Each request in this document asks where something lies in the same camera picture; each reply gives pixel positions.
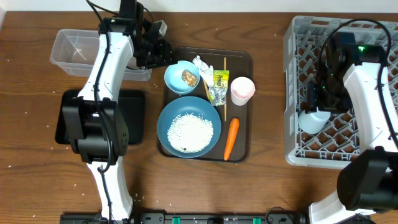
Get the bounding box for small light blue bowl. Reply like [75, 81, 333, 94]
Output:
[164, 60, 201, 95]

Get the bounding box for light blue cup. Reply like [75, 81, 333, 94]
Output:
[298, 111, 331, 134]

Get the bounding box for pink cup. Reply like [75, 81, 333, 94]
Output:
[230, 77, 256, 106]

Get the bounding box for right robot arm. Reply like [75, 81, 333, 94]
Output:
[298, 32, 397, 223]

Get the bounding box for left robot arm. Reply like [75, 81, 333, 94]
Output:
[62, 0, 177, 223]

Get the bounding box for grey dishwasher rack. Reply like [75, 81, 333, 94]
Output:
[284, 16, 397, 169]

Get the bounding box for brown food scrap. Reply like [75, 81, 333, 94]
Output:
[182, 70, 198, 87]

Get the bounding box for black plastic tray bin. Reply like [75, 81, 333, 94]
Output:
[55, 89, 146, 145]

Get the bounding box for crumpled white tissue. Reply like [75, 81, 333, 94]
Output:
[192, 55, 214, 87]

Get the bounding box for dark brown serving tray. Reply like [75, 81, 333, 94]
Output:
[157, 47, 253, 163]

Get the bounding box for wooden chopstick right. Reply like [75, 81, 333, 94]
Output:
[223, 57, 228, 121]

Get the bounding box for green snack wrapper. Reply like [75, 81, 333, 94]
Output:
[208, 70, 229, 106]

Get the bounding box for clear plastic bin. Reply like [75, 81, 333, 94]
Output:
[50, 29, 152, 82]

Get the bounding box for large blue plate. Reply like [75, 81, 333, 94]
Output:
[157, 96, 222, 160]

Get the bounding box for white rice pile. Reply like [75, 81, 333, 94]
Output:
[167, 113, 214, 153]

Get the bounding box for orange carrot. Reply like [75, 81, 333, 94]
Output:
[223, 118, 240, 161]

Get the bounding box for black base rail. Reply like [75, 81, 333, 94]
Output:
[59, 212, 312, 224]

